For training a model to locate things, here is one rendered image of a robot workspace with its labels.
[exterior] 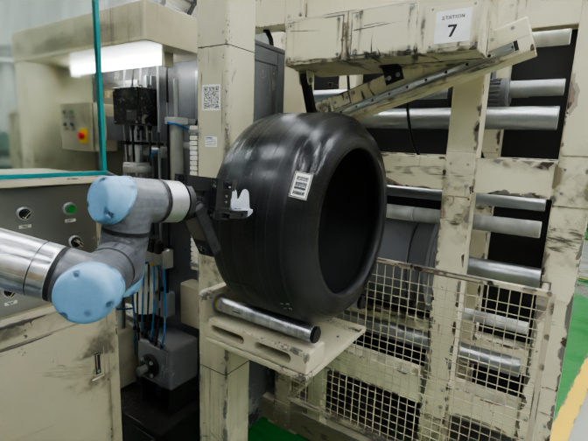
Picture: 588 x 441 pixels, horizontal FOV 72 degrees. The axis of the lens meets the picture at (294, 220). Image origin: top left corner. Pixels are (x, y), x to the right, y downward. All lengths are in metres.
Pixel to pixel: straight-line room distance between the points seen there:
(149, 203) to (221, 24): 0.74
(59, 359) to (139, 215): 0.78
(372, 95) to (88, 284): 1.11
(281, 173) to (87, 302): 0.51
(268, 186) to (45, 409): 0.91
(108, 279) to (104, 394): 0.99
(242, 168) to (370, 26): 0.60
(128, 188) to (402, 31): 0.90
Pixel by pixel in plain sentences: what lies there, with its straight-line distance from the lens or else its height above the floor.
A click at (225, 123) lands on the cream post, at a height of 1.43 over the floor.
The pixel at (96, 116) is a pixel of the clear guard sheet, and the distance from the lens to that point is 1.35.
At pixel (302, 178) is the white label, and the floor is 1.31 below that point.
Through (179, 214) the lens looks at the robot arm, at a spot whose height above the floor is 1.25.
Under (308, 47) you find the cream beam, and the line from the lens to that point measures 1.42.
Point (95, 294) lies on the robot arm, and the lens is 0.57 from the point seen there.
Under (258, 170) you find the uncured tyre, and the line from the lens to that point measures 0.95.
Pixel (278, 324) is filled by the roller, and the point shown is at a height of 0.91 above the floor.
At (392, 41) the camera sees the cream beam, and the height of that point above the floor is 1.68.
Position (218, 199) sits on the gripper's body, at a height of 1.27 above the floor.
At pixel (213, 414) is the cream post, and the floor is 0.46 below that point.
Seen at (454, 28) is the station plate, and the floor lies 1.69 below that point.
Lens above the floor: 1.38
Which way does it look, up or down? 11 degrees down
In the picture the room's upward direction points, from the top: 2 degrees clockwise
